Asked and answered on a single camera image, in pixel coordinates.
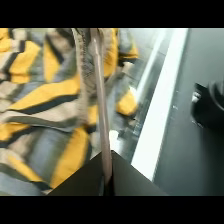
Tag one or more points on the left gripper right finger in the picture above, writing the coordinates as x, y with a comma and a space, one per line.
133, 181

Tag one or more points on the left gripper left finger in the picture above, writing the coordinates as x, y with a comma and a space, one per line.
85, 181

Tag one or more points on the yellow grey striped shirt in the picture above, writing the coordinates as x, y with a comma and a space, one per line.
50, 100

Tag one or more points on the silver frame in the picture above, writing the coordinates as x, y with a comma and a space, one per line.
156, 116

